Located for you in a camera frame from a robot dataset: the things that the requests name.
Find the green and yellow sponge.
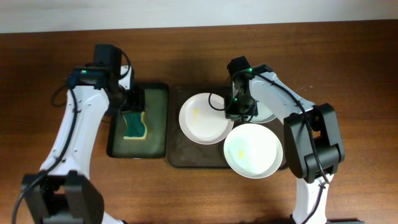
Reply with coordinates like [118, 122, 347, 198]
[123, 111, 147, 140]

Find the pink plate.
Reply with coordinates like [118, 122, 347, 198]
[178, 93, 234, 145]

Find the cream white plate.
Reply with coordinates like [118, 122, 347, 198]
[223, 123, 284, 179]

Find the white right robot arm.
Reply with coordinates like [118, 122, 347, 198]
[224, 56, 345, 223]

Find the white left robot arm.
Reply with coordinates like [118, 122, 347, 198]
[11, 44, 144, 223]

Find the dark green small tray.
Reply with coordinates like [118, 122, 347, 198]
[106, 83, 169, 159]

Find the light grey plate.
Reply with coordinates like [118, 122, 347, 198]
[251, 101, 276, 124]

